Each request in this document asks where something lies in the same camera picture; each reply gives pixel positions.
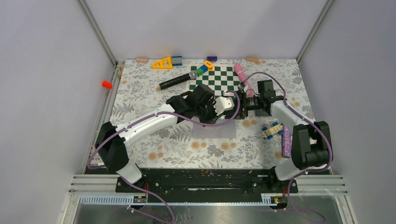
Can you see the blue lego brick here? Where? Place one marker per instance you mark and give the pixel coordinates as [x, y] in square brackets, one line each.
[176, 60]

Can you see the floral table cloth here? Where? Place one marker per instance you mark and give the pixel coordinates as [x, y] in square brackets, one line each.
[174, 146]

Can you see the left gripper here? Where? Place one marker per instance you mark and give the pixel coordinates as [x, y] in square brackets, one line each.
[213, 119]

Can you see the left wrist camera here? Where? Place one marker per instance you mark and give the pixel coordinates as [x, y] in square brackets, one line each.
[223, 104]

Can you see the wooden cylinder block left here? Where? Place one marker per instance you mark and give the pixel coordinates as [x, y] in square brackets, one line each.
[141, 60]

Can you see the beige toy car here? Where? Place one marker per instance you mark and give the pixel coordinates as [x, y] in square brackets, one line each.
[269, 132]

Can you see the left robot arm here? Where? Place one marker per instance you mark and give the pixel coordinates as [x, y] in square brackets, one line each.
[112, 140]

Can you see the purple lego brick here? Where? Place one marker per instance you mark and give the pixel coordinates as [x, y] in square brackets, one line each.
[211, 58]

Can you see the grey lego baseplate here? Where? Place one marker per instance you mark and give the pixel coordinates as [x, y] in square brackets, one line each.
[262, 112]

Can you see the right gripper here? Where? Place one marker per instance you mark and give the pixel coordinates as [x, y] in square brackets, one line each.
[243, 112]

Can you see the green white chessboard mat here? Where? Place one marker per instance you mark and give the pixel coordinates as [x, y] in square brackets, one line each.
[220, 79]

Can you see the colourful block chain toy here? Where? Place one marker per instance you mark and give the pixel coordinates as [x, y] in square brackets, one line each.
[207, 66]

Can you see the purple glitter microphone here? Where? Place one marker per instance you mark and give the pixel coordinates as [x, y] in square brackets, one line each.
[286, 142]

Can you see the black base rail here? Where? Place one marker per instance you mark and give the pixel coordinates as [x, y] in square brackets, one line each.
[213, 185]

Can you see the yellow triangle toy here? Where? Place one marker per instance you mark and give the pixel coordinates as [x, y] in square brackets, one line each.
[165, 63]

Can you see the black toy microphone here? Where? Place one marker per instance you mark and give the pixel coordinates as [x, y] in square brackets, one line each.
[178, 80]

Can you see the wooden cylinder block right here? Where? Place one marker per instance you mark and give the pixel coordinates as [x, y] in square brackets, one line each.
[253, 60]

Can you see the wooden cylinder block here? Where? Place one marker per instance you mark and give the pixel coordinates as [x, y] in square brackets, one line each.
[141, 60]
[253, 60]

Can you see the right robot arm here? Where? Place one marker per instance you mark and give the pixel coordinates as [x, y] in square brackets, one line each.
[311, 148]

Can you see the orange cap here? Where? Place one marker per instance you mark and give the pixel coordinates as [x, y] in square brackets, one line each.
[107, 84]

